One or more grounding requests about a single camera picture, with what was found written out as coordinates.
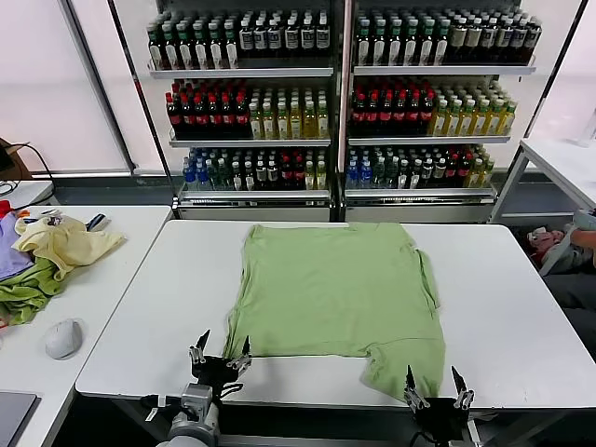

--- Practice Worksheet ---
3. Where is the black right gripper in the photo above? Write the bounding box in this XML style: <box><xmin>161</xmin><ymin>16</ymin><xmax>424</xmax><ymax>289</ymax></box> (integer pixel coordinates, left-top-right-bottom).
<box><xmin>403</xmin><ymin>364</ymin><xmax>476</xmax><ymax>441</ymax></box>

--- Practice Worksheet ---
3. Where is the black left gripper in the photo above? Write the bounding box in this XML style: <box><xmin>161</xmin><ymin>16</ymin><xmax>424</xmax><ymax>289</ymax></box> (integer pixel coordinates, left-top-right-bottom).
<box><xmin>188</xmin><ymin>329</ymin><xmax>254</xmax><ymax>388</ymax></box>

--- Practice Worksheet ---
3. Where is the light green t-shirt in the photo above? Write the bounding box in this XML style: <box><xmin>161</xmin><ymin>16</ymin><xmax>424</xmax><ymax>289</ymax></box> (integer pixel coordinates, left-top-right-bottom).
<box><xmin>223</xmin><ymin>222</ymin><xmax>448</xmax><ymax>404</ymax></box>

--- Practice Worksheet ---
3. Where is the person in grey clothes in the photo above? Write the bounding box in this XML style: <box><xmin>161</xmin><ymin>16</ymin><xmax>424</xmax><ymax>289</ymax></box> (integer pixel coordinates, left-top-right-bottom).
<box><xmin>535</xmin><ymin>209</ymin><xmax>596</xmax><ymax>309</ymax></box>

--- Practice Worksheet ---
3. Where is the red white clothes pile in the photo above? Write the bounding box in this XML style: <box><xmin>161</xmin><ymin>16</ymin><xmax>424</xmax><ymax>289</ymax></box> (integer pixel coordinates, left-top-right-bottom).
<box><xmin>527</xmin><ymin>225</ymin><xmax>567</xmax><ymax>264</ymax></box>

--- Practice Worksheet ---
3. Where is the black beverage shelf unit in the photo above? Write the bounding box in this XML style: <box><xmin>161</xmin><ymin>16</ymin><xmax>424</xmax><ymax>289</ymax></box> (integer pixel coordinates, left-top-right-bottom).
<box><xmin>109</xmin><ymin>0</ymin><xmax>348</xmax><ymax>223</ymax></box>
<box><xmin>342</xmin><ymin>0</ymin><xmax>539</xmax><ymax>224</ymax></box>

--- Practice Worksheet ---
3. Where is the grey computer mouse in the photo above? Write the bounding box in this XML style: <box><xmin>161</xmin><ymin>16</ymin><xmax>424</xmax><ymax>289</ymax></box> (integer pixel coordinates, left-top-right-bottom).
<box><xmin>45</xmin><ymin>318</ymin><xmax>85</xmax><ymax>360</ymax></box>

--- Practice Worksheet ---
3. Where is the white metal shelf board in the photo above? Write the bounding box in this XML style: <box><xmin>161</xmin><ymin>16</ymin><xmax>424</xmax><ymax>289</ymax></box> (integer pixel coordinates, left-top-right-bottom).
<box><xmin>352</xmin><ymin>64</ymin><xmax>537</xmax><ymax>77</ymax></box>
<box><xmin>147</xmin><ymin>67</ymin><xmax>335</xmax><ymax>79</ymax></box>
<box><xmin>344</xmin><ymin>187</ymin><xmax>497</xmax><ymax>205</ymax></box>
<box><xmin>168</xmin><ymin>137</ymin><xmax>332</xmax><ymax>149</ymax></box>
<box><xmin>179</xmin><ymin>188</ymin><xmax>332</xmax><ymax>206</ymax></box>
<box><xmin>347</xmin><ymin>134</ymin><xmax>512</xmax><ymax>146</ymax></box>

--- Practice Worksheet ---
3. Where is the blue white striped cloth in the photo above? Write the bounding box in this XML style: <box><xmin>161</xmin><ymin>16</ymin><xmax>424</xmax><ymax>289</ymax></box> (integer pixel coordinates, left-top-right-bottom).
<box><xmin>86</xmin><ymin>212</ymin><xmax>112</xmax><ymax>233</ymax></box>

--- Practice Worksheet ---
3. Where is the pale yellow garment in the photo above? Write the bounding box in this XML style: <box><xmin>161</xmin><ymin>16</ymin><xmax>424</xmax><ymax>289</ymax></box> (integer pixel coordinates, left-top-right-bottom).
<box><xmin>12</xmin><ymin>216</ymin><xmax>127</xmax><ymax>280</ymax></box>

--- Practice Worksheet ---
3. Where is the crumpled green garment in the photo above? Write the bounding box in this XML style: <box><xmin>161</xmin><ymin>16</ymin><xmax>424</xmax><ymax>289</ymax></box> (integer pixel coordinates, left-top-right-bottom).
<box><xmin>0</xmin><ymin>256</ymin><xmax>66</xmax><ymax>327</ymax></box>

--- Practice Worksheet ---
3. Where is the grey laptop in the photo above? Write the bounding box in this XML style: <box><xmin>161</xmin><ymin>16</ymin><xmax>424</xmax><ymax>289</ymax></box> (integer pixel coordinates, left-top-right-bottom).
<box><xmin>0</xmin><ymin>391</ymin><xmax>38</xmax><ymax>447</ymax></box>

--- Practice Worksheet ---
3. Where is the purple garment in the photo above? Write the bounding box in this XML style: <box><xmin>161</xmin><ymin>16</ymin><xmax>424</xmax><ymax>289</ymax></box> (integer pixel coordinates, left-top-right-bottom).
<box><xmin>0</xmin><ymin>218</ymin><xmax>36</xmax><ymax>283</ymax></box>

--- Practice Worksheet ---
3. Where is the small white side table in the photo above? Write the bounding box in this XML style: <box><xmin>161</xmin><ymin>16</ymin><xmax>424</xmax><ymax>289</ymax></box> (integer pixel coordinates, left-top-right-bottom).
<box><xmin>0</xmin><ymin>179</ymin><xmax>57</xmax><ymax>206</ymax></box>

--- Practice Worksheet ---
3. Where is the brown cardboard box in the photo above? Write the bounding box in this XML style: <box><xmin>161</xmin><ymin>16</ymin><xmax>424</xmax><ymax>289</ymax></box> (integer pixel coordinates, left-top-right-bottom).
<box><xmin>0</xmin><ymin>137</ymin><xmax>34</xmax><ymax>181</ymax></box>

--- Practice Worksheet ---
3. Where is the green cap tea bottle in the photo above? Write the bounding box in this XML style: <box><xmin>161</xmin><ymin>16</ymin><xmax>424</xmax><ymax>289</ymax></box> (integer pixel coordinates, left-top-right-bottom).
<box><xmin>193</xmin><ymin>23</ymin><xmax>209</xmax><ymax>70</ymax></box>
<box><xmin>386</xmin><ymin>19</ymin><xmax>402</xmax><ymax>66</ymax></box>
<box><xmin>223</xmin><ymin>23</ymin><xmax>239</xmax><ymax>70</ymax></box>
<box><xmin>178</xmin><ymin>23</ymin><xmax>194</xmax><ymax>70</ymax></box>
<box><xmin>208</xmin><ymin>23</ymin><xmax>224</xmax><ymax>70</ymax></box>
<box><xmin>147</xmin><ymin>23</ymin><xmax>163</xmax><ymax>70</ymax></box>
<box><xmin>355</xmin><ymin>19</ymin><xmax>371</xmax><ymax>66</ymax></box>
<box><xmin>434</xmin><ymin>19</ymin><xmax>450</xmax><ymax>66</ymax></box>
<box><xmin>418</xmin><ymin>19</ymin><xmax>434</xmax><ymax>66</ymax></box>
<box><xmin>371</xmin><ymin>19</ymin><xmax>386</xmax><ymax>66</ymax></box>
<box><xmin>402</xmin><ymin>19</ymin><xmax>418</xmax><ymax>66</ymax></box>
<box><xmin>162</xmin><ymin>23</ymin><xmax>178</xmax><ymax>70</ymax></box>

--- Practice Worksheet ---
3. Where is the dark bottle blue white label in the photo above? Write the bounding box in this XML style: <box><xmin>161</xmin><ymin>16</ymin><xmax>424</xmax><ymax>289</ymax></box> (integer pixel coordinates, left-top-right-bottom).
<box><xmin>284</xmin><ymin>14</ymin><xmax>300</xmax><ymax>60</ymax></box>
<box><xmin>299</xmin><ymin>14</ymin><xmax>315</xmax><ymax>60</ymax></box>
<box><xmin>268</xmin><ymin>14</ymin><xmax>284</xmax><ymax>60</ymax></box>
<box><xmin>253</xmin><ymin>14</ymin><xmax>269</xmax><ymax>60</ymax></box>
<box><xmin>315</xmin><ymin>14</ymin><xmax>331</xmax><ymax>60</ymax></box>
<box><xmin>238</xmin><ymin>14</ymin><xmax>254</xmax><ymax>60</ymax></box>

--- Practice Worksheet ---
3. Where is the dark bottle beige label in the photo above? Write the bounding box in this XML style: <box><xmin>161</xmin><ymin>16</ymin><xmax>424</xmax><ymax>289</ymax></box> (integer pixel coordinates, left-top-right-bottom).
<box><xmin>451</xmin><ymin>18</ymin><xmax>467</xmax><ymax>65</ymax></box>
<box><xmin>481</xmin><ymin>18</ymin><xmax>496</xmax><ymax>65</ymax></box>
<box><xmin>466</xmin><ymin>18</ymin><xmax>481</xmax><ymax>65</ymax></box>
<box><xmin>495</xmin><ymin>18</ymin><xmax>511</xmax><ymax>65</ymax></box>
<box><xmin>524</xmin><ymin>18</ymin><xmax>540</xmax><ymax>65</ymax></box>
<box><xmin>510</xmin><ymin>18</ymin><xmax>526</xmax><ymax>65</ymax></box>

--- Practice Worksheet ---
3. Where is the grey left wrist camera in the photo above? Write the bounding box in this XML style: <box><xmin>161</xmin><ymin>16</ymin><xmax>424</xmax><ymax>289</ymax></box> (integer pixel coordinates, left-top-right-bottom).
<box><xmin>180</xmin><ymin>382</ymin><xmax>214</xmax><ymax>411</ymax></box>

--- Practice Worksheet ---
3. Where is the black power cable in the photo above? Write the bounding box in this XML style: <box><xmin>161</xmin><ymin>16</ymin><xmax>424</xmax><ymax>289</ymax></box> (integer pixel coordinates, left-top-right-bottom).
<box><xmin>20</xmin><ymin>142</ymin><xmax>55</xmax><ymax>181</ymax></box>

